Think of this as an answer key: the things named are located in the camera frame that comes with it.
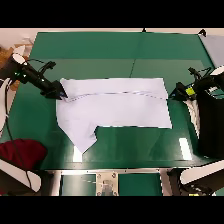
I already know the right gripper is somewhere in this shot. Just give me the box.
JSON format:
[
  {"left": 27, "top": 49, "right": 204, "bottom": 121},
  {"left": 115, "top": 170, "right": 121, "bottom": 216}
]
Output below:
[{"left": 168, "top": 82, "right": 198, "bottom": 102}]

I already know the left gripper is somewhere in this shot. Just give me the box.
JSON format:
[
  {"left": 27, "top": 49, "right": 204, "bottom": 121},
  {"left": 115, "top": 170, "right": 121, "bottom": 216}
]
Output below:
[{"left": 40, "top": 79, "right": 69, "bottom": 101}]

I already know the white shirt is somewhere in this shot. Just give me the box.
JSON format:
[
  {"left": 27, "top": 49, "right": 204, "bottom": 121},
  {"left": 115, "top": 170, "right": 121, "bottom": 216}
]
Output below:
[{"left": 55, "top": 77, "right": 174, "bottom": 155}]

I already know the black garment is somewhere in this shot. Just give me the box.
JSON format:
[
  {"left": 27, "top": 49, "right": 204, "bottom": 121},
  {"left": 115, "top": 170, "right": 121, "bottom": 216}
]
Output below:
[{"left": 196, "top": 87, "right": 224, "bottom": 160}]

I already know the pale grey garment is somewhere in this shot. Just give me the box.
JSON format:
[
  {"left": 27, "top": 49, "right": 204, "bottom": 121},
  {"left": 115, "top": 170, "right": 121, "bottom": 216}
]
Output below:
[{"left": 199, "top": 33, "right": 224, "bottom": 69}]

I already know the dark red garment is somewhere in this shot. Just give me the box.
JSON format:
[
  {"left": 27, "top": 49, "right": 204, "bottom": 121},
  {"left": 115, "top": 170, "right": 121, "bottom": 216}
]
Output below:
[{"left": 0, "top": 138, "right": 48, "bottom": 171}]

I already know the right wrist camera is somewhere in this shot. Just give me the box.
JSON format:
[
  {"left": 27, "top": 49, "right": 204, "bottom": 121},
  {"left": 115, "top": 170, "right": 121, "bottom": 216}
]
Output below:
[{"left": 187, "top": 66, "right": 204, "bottom": 80}]

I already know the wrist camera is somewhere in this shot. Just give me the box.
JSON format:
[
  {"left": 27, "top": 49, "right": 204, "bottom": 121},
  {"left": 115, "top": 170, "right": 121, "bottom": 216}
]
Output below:
[
  {"left": 187, "top": 66, "right": 204, "bottom": 80},
  {"left": 39, "top": 60, "right": 57, "bottom": 75}
]

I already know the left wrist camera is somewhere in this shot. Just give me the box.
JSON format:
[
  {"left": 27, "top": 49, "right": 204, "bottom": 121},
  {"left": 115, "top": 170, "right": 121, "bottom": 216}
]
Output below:
[{"left": 39, "top": 60, "right": 57, "bottom": 75}]

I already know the black cable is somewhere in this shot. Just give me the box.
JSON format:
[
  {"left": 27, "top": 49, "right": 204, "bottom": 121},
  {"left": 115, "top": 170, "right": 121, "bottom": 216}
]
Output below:
[{"left": 3, "top": 78, "right": 35, "bottom": 193}]

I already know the silver frame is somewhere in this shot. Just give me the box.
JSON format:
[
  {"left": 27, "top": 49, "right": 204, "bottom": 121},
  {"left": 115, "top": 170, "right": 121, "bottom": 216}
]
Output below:
[{"left": 42, "top": 167, "right": 183, "bottom": 197}]

